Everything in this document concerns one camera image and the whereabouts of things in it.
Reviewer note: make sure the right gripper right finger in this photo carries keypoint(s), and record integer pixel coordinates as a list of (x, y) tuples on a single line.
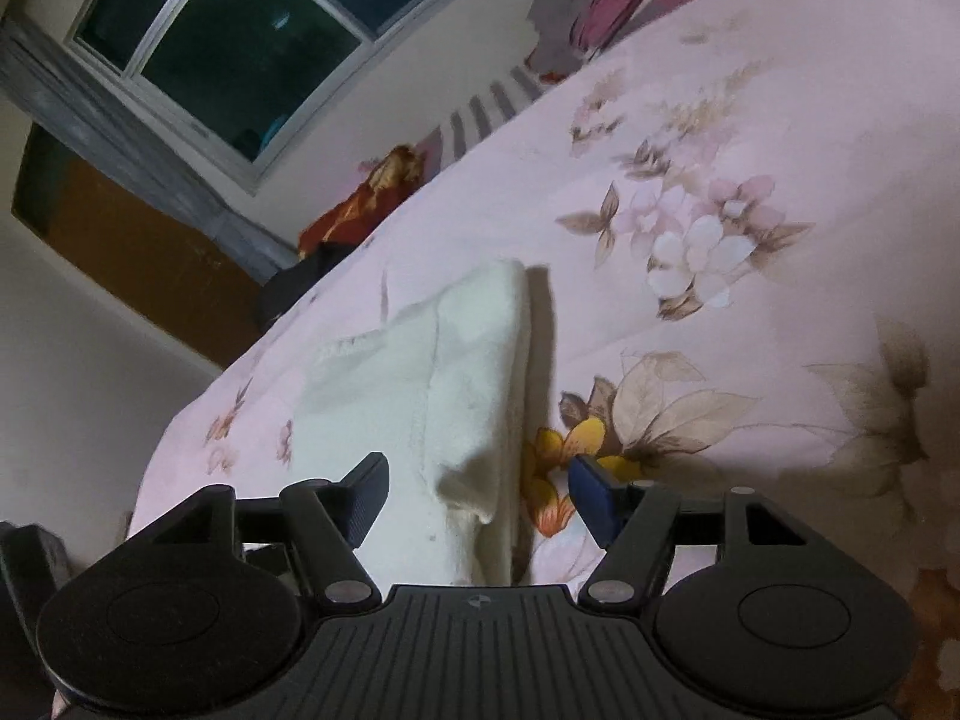
[(631, 523)]

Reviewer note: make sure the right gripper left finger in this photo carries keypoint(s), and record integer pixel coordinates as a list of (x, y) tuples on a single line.
[(328, 522)]

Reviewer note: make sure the white knitted garment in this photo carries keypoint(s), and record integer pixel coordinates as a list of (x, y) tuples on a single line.
[(439, 391)]

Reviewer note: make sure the black cloth bundle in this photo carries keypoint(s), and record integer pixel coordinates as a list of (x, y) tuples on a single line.
[(288, 286)]

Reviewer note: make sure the brown wooden door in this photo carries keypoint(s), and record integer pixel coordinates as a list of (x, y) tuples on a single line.
[(167, 272)]

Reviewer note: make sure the pink floral bed sheet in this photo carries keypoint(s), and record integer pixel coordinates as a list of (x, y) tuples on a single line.
[(740, 234)]

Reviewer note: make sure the red patterned blanket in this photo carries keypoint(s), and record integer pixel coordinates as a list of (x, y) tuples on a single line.
[(389, 184)]

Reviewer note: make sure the grey striped pillow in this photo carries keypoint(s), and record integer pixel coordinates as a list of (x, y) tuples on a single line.
[(468, 125)]

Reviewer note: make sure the grey left curtain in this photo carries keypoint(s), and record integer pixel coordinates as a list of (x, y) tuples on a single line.
[(43, 80)]

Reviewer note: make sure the window with white frame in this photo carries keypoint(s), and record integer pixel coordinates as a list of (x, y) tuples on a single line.
[(244, 80)]

